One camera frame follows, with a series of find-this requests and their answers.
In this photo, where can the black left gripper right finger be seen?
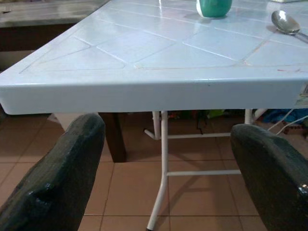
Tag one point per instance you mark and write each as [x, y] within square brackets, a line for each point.
[276, 183]

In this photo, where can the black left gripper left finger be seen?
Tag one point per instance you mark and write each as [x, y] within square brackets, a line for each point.
[55, 183]

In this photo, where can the blue cloth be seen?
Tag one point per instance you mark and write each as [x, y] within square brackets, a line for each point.
[284, 115]

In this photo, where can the printed label sticker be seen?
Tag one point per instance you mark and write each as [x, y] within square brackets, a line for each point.
[302, 96]

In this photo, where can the white plastic folding table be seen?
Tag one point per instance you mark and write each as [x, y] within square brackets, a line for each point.
[154, 93]

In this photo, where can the steel spoon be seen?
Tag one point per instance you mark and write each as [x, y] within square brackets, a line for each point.
[285, 21]

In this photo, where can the grey marble top table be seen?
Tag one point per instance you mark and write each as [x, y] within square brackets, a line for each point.
[36, 14]

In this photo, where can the green and white mug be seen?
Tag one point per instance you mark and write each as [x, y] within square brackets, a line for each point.
[214, 8]

